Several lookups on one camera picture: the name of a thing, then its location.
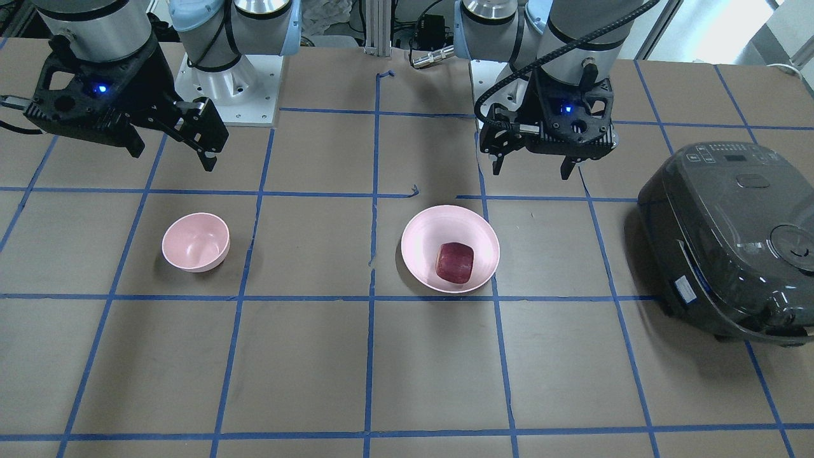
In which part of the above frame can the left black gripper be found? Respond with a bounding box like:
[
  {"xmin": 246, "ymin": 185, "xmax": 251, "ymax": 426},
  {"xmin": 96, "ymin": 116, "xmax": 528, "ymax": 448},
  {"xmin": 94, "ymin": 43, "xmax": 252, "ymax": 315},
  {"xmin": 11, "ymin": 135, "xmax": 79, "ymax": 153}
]
[{"xmin": 480, "ymin": 69, "xmax": 618, "ymax": 181}]

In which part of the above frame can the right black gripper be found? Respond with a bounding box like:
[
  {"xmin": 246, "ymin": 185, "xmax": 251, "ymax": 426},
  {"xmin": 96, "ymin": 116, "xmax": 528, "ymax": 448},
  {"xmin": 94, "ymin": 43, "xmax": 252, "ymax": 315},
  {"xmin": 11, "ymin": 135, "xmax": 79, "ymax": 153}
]
[{"xmin": 24, "ymin": 31, "xmax": 229, "ymax": 173}]

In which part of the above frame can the red apple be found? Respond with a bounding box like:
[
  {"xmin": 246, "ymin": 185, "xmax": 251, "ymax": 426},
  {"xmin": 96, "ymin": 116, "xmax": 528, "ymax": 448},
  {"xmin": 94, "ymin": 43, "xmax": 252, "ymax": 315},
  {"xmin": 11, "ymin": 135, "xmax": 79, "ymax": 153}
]
[{"xmin": 435, "ymin": 242, "xmax": 474, "ymax": 284}]

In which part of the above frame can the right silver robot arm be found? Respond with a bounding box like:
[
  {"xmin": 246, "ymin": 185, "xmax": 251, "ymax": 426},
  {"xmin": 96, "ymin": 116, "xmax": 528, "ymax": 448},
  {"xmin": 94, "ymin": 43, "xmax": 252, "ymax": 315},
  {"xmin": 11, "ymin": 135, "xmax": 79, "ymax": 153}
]
[{"xmin": 23, "ymin": 1, "xmax": 302, "ymax": 172}]

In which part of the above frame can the small pink bowl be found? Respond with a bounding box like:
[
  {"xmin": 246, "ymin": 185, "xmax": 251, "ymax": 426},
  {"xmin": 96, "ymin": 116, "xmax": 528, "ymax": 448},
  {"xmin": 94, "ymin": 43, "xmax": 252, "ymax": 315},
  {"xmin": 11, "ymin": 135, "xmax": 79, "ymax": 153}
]
[{"xmin": 161, "ymin": 212, "xmax": 231, "ymax": 273}]

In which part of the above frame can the pink plate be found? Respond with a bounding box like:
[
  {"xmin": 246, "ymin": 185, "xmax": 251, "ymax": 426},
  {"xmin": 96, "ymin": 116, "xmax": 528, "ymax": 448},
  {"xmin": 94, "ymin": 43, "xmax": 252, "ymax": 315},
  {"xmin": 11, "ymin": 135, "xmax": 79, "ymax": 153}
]
[{"xmin": 401, "ymin": 205, "xmax": 500, "ymax": 294}]

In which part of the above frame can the dark grey rice cooker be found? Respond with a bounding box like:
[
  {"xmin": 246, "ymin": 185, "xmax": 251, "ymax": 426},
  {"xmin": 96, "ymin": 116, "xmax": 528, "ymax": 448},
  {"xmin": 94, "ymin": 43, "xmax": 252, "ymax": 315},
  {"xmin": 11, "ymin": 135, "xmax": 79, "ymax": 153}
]
[{"xmin": 637, "ymin": 141, "xmax": 813, "ymax": 346}]

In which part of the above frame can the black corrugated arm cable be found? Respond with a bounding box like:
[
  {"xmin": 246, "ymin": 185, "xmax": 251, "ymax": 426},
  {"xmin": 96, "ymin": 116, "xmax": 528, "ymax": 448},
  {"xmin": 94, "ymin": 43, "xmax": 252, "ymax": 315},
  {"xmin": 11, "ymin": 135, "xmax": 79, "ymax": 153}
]
[{"xmin": 473, "ymin": 0, "xmax": 661, "ymax": 125}]

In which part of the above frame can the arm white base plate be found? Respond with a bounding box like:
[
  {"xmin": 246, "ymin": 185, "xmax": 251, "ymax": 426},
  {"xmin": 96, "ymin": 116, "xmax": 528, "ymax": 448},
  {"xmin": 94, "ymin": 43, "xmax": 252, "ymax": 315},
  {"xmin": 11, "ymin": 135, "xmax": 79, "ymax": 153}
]
[
  {"xmin": 175, "ymin": 55, "xmax": 286, "ymax": 127},
  {"xmin": 470, "ymin": 60, "xmax": 531, "ymax": 116}
]

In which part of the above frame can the aluminium frame post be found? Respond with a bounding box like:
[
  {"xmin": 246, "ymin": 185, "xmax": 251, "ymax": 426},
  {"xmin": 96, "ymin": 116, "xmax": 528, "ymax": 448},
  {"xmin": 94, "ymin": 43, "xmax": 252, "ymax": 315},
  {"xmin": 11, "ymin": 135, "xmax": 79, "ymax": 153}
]
[{"xmin": 363, "ymin": 0, "xmax": 392, "ymax": 59}]

